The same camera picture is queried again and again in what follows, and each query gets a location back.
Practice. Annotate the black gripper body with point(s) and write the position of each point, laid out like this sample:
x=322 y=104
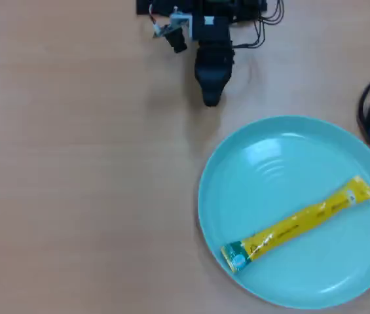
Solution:
x=212 y=39

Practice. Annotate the small bare-board wrist camera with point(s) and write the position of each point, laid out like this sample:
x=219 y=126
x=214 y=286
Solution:
x=175 y=31

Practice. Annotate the light blue round plate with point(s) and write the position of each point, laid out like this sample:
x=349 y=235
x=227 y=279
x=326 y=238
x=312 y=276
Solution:
x=302 y=281

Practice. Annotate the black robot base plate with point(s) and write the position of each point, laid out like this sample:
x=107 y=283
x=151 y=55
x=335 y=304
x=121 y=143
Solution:
x=145 y=7

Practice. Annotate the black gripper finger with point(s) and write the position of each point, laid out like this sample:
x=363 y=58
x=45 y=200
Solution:
x=220 y=81
x=206 y=83

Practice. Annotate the yellow coffee stick packet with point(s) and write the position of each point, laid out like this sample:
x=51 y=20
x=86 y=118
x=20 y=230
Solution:
x=299 y=225

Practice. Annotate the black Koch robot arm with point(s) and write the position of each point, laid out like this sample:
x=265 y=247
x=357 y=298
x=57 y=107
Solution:
x=219 y=7

